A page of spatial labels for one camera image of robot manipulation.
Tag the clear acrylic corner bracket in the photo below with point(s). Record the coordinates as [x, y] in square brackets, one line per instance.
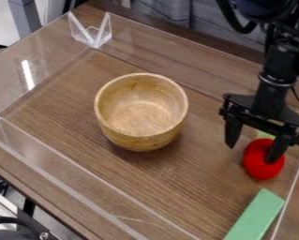
[94, 36]

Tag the black device bottom left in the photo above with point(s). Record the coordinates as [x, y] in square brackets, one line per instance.
[28, 229]

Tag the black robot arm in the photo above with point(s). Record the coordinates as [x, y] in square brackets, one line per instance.
[278, 17]

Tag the red plush fruit green top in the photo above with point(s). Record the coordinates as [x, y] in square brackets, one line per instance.
[254, 158]

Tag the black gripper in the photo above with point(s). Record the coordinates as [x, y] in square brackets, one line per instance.
[263, 111]

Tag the clear acrylic enclosure wall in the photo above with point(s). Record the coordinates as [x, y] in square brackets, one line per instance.
[181, 193]

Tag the wooden bowl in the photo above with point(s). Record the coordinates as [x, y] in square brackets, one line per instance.
[140, 110]

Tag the grey post top left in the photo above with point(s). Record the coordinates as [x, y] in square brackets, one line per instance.
[26, 16]

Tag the green rectangular block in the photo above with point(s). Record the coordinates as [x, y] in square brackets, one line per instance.
[257, 218]

